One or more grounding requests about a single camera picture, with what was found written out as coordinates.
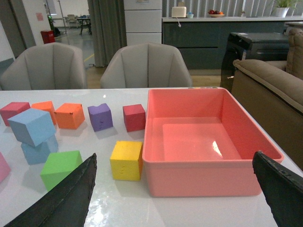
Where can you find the white toaster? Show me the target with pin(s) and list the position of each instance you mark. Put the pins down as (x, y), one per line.
(179, 12)

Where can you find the black appliance box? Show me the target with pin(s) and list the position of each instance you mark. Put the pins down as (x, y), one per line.
(259, 46)

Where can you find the dark red foam block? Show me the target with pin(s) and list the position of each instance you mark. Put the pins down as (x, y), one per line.
(134, 117)

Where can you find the grey chair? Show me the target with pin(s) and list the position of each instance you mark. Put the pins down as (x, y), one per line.
(146, 65)
(46, 67)

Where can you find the light blue lower block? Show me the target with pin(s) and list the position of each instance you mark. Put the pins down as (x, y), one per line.
(40, 153)

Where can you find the brown sofa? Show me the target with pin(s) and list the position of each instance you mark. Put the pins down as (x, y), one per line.
(272, 92)

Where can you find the dark grey counter cabinet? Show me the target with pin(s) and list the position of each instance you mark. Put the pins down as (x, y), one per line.
(202, 40)

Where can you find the light blue foam block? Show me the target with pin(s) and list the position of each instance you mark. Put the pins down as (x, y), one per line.
(32, 126)

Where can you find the red bin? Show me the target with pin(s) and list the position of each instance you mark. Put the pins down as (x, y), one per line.
(48, 36)

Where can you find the orange foam block with marks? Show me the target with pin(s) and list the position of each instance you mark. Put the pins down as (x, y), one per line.
(69, 116)

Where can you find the green foam block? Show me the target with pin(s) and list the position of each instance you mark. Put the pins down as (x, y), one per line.
(58, 166)

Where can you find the potted plant white pot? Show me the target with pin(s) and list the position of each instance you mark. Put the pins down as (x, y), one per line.
(281, 7)

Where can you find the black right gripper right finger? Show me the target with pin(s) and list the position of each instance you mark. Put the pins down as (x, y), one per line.
(282, 188)

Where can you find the grey chair left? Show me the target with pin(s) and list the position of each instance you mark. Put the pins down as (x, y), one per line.
(46, 67)

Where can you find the small blue bowl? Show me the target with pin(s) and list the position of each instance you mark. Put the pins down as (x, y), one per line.
(190, 15)

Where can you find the grey chair right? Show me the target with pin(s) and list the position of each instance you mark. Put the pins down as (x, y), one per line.
(146, 65)

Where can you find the white refrigerator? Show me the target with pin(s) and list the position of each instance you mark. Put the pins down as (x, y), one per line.
(143, 21)

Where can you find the fruit plate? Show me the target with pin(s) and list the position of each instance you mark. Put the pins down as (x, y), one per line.
(214, 13)

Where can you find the grey curtain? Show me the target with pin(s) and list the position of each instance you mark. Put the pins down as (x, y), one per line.
(108, 29)

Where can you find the pink plastic bin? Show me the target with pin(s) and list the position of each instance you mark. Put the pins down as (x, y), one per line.
(201, 142)

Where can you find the purple foam block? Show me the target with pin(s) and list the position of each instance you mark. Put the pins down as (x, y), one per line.
(100, 117)

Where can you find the magenta foam block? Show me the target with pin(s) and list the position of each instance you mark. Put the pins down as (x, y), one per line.
(13, 109)

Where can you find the yellow foam block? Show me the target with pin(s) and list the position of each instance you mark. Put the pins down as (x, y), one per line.
(126, 160)

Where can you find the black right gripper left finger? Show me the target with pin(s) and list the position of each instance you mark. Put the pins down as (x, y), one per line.
(67, 204)

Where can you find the pink foam block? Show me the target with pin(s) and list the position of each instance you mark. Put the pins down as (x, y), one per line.
(4, 168)

